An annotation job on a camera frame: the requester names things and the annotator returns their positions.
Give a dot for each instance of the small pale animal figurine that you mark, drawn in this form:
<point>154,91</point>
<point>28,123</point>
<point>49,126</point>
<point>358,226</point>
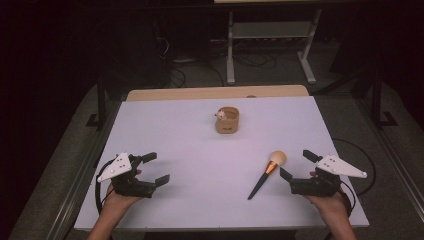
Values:
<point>220,114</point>

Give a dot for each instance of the person's left hand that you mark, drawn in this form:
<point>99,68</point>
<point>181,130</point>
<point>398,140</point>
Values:
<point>121,200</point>

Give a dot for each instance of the black metal stand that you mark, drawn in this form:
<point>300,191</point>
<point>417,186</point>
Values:
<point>100,106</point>
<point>377,106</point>

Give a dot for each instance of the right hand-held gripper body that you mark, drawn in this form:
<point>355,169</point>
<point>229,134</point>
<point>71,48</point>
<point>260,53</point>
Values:
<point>313,186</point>

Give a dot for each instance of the person's right hand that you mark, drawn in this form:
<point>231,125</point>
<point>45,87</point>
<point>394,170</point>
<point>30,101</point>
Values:
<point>328,205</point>

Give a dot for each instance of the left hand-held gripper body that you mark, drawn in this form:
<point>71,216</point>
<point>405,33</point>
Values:
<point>128,185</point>

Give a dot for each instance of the white board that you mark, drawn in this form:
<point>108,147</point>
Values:
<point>206,166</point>

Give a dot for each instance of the white metal desk frame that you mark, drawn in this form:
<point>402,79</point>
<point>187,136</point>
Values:
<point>271,30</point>

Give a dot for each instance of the light wooden table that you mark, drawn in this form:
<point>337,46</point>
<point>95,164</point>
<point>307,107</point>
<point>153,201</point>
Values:
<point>213,92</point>

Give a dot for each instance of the round wooden brush holder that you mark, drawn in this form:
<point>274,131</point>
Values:
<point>227,126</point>

